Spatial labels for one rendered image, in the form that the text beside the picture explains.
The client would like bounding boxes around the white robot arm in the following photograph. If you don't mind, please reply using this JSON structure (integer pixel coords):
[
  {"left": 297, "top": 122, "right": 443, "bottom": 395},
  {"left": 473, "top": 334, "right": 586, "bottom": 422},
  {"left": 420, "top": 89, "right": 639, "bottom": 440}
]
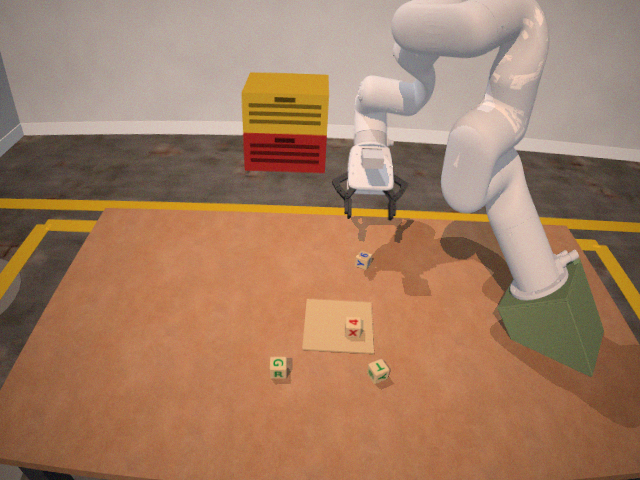
[{"left": 354, "top": 0, "right": 579, "bottom": 300}]

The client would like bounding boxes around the tan flat mat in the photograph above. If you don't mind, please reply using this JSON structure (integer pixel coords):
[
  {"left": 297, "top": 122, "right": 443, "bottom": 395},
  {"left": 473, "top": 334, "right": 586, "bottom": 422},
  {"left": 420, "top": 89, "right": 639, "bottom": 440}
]
[{"left": 302, "top": 299, "right": 374, "bottom": 354}]

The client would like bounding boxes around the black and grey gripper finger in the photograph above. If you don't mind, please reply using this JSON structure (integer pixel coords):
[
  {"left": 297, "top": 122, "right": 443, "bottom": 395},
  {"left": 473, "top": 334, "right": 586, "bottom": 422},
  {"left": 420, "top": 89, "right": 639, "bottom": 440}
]
[
  {"left": 382, "top": 175, "right": 409, "bottom": 221},
  {"left": 332, "top": 172, "right": 356, "bottom": 219}
]

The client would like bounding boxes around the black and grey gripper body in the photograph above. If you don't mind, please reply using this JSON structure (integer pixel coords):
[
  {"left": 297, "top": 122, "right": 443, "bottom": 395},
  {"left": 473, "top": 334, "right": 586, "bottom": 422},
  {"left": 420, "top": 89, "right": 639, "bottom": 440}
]
[{"left": 347, "top": 142, "right": 394, "bottom": 195}]

